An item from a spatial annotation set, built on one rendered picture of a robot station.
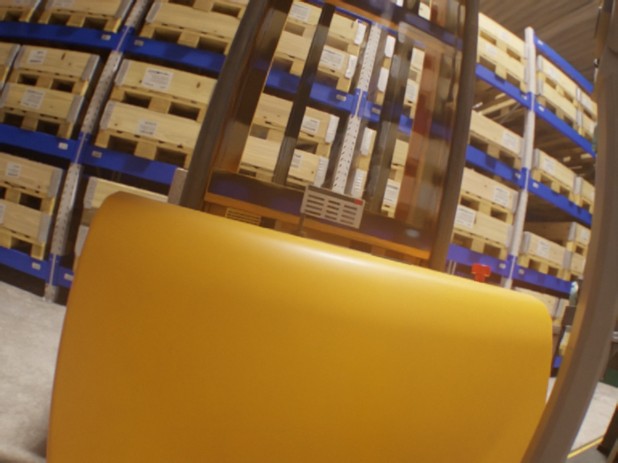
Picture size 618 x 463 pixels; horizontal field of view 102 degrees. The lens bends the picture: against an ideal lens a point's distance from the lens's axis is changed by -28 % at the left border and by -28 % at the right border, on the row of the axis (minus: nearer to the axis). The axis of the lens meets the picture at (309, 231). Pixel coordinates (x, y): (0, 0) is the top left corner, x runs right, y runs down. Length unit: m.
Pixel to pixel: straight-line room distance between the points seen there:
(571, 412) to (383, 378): 0.25
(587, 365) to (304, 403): 0.31
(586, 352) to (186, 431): 0.42
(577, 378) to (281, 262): 0.35
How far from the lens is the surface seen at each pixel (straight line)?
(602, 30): 0.48
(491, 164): 3.38
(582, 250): 4.68
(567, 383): 0.35
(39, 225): 2.79
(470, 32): 1.21
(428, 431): 0.54
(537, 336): 0.70
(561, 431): 0.36
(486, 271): 0.69
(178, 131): 2.50
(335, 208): 0.82
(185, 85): 2.61
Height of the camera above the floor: 0.88
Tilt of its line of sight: 2 degrees up
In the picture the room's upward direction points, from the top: 14 degrees clockwise
